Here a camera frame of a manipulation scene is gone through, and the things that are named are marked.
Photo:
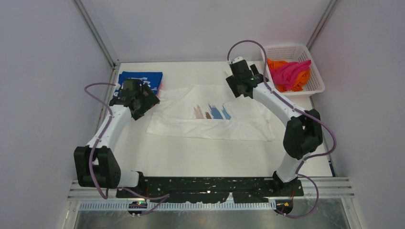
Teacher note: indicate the magenta t-shirt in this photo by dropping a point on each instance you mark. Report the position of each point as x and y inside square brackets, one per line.
[288, 74]

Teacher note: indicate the white plastic basket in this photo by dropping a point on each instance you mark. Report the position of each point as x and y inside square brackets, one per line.
[292, 70]

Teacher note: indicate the orange t-shirt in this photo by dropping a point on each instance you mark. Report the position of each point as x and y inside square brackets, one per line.
[302, 80]

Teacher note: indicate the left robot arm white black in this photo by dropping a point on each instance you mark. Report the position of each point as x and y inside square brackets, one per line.
[95, 163]

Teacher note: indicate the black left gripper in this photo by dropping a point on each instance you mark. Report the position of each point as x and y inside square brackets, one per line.
[150, 101]

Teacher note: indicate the white slotted cable duct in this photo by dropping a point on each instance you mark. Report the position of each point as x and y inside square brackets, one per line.
[144, 206]

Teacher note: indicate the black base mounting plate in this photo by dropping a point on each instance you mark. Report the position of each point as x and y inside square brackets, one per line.
[217, 189]

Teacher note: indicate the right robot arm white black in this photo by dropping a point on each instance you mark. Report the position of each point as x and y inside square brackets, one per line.
[303, 132]

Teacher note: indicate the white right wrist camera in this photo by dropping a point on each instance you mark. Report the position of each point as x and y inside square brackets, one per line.
[235, 60]

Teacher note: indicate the folded blue printed t-shirt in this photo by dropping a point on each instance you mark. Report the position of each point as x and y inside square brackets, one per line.
[152, 79]

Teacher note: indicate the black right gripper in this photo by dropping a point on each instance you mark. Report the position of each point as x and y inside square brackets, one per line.
[232, 83]

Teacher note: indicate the white printed t-shirt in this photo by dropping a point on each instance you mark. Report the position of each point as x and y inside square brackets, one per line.
[210, 112]

